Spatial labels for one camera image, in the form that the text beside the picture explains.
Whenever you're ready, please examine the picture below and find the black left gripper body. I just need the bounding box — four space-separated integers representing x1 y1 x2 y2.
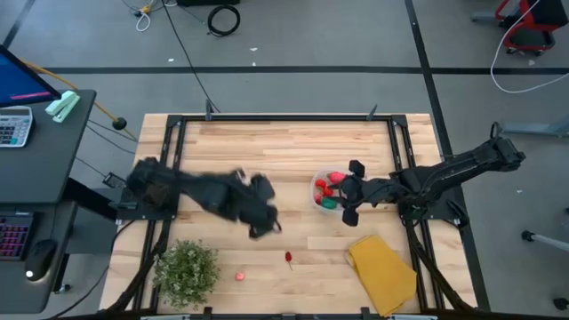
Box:
235 171 280 226

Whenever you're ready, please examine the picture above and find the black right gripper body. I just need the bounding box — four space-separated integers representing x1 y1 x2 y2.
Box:
339 175 393 212

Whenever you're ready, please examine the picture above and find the clear plastic tupperware container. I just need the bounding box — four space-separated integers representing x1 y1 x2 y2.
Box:
309 166 353 213

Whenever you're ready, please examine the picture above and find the yellow cloth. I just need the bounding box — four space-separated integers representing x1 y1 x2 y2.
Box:
347 234 418 318

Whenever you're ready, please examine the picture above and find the green potted plant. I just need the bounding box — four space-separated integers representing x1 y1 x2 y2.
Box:
152 238 221 311

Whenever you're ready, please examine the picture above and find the grey metal bar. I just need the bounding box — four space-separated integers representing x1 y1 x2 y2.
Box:
501 116 569 139

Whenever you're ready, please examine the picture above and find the grey tripod leg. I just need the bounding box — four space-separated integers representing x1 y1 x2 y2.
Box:
521 229 569 253

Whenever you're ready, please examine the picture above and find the black computer mouse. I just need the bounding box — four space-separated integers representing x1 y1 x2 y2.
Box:
24 238 59 282

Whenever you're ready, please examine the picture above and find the mint green stapler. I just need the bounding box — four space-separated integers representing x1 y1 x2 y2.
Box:
44 90 82 124

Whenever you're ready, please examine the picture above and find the red office chair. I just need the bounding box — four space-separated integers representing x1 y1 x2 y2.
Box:
470 0 569 57

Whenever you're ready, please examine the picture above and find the black keyboard with pink keys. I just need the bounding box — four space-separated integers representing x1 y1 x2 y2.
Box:
0 212 36 262

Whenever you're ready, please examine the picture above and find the grey calculator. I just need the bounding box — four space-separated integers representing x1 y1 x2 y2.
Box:
0 106 35 148

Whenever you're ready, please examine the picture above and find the monitor with blue screen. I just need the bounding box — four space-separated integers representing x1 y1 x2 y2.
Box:
0 44 62 109

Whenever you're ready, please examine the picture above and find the black aluminium table frame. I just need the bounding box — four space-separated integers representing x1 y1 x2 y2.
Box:
100 113 493 320

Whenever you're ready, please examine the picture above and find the long black floor cable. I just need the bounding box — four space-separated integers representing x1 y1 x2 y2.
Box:
160 0 222 115

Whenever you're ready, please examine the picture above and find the black desk cable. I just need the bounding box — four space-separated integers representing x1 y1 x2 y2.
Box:
84 118 137 156

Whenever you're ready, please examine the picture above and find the coiled black cable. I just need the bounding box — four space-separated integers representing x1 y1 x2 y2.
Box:
206 4 242 38

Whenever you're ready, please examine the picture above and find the long white cable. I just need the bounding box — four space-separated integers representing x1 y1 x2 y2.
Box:
490 0 569 95

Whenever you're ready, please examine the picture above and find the yellow floor cable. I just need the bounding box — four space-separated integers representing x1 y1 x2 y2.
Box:
20 60 140 142

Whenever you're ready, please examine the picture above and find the short white cable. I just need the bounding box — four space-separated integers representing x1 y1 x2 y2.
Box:
135 3 153 33

